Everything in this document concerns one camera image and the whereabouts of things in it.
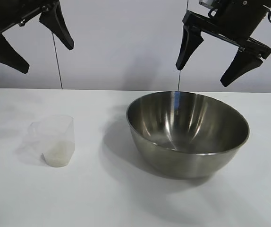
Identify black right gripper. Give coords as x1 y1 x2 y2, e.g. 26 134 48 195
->
175 0 271 87

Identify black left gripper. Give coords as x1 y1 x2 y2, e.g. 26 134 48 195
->
0 0 75 74

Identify clear plastic measuring cup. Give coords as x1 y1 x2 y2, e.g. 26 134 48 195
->
17 115 76 168

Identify stainless steel mixing bowl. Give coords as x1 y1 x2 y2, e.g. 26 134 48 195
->
126 91 250 179

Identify white rice grains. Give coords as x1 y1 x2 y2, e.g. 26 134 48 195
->
42 140 76 168

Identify black right gripper cable loop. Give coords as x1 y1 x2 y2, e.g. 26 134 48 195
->
207 5 221 18

